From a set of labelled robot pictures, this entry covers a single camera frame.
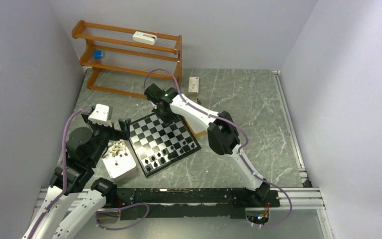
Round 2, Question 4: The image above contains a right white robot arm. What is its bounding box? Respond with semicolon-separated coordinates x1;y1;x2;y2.
144;84;271;206

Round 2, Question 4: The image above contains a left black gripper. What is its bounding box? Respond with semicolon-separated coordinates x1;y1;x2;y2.
82;112;130;165

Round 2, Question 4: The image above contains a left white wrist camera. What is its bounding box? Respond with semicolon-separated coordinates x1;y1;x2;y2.
88;104;113;126

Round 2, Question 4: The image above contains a white device on rack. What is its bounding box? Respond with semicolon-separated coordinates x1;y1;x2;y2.
132;31;158;45

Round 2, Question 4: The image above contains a silver tin with white pieces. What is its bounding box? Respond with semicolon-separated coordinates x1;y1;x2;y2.
101;139;137;181

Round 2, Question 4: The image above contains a small white red box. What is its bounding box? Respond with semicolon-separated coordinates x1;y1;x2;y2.
188;77;199;94

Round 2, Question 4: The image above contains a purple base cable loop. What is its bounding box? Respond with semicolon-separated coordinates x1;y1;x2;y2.
95;202;151;231

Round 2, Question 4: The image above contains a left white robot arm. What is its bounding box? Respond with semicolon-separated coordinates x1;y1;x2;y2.
23;107;131;239

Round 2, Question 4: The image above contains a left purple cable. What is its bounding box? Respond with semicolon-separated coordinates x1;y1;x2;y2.
26;106;93;239

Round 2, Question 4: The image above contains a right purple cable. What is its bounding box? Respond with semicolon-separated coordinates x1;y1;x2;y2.
144;68;293;228

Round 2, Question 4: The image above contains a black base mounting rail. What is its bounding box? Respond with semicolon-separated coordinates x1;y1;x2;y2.
92;178;281;221

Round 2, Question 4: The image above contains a wooden three-tier rack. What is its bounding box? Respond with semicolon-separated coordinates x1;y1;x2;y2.
71;20;183;98

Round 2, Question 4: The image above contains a blue cap on rack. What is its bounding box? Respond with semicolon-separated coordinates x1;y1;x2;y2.
93;50;105;60

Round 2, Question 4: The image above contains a black white chess board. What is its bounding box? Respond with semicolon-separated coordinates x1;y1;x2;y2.
129;113;201;178

